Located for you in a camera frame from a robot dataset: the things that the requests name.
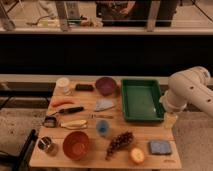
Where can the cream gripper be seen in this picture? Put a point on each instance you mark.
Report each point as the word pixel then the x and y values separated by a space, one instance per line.
pixel 169 120

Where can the orange pepper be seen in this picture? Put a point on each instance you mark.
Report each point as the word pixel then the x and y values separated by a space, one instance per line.
pixel 61 102

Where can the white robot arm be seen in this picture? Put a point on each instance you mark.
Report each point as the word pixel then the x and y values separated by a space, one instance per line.
pixel 187 86

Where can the blue plastic cup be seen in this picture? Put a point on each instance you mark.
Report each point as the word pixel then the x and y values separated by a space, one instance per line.
pixel 102 127

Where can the metal cup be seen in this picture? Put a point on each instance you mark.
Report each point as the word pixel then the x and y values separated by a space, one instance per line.
pixel 46 145

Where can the blue sponge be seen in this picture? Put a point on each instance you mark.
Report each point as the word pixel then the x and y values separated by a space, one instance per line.
pixel 160 147

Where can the green plastic tray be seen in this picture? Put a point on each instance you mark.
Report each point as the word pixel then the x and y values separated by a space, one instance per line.
pixel 140 100

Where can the orange fruit half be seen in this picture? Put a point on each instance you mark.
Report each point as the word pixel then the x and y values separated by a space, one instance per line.
pixel 137 155

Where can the purple grape bunch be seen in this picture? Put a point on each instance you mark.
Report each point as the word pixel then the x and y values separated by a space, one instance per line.
pixel 118 142

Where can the grey cloth piece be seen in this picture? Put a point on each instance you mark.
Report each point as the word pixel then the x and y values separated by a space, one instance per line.
pixel 103 104

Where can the purple bowl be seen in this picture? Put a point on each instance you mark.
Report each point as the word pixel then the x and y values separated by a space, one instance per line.
pixel 106 86

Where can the black rectangular block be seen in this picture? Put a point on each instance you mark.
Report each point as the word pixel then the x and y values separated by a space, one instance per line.
pixel 84 87

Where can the yellow banana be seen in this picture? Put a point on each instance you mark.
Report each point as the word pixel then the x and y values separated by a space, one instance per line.
pixel 75 124

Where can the orange bowl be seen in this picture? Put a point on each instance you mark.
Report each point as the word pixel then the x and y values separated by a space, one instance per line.
pixel 76 145

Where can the person in background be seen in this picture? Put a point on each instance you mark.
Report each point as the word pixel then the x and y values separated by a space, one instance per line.
pixel 134 13

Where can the white lidded jar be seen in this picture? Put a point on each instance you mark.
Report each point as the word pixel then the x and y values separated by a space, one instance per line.
pixel 63 84

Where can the small metal tin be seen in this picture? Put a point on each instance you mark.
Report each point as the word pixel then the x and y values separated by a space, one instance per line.
pixel 50 122

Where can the black chair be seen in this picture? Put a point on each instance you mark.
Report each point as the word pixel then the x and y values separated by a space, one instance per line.
pixel 15 161

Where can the black handled knife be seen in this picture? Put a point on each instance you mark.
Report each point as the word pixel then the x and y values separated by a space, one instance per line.
pixel 68 110

